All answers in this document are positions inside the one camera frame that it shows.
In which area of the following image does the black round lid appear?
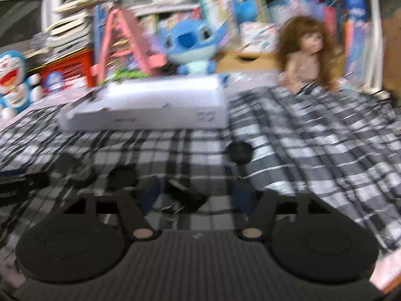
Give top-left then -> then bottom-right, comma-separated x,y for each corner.
54,153 -> 76,176

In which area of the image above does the wooden drawer box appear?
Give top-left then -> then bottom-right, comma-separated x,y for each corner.
214,50 -> 279,73

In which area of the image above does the Doraemon plush toy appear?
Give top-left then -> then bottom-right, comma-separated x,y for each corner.
1,50 -> 44,120

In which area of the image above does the black round puck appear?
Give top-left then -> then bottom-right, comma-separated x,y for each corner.
105,164 -> 139,192

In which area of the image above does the red plastic crate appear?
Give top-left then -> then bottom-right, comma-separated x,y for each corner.
35,48 -> 95,93

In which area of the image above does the white shallow cardboard box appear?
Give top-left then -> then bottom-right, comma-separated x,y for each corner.
57,75 -> 228,132

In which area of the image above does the black round cap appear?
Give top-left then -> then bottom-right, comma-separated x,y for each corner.
224,141 -> 254,166

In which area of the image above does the black binder clip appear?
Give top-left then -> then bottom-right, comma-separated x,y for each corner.
161,179 -> 208,215

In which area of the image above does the brown-haired baby doll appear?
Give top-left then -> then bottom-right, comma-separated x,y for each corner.
277,16 -> 339,93

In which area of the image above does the blue Stitch plush toy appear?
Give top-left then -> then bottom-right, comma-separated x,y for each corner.
158,18 -> 227,76

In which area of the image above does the white patterned tissue box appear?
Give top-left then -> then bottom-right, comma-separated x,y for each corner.
240,22 -> 279,53

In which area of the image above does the stack of books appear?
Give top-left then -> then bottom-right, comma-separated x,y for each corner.
25,0 -> 120,62

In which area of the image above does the pink triangular toy house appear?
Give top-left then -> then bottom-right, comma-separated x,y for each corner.
91,7 -> 166,85

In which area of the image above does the black white plaid cloth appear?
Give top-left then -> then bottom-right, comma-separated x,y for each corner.
1,86 -> 400,254

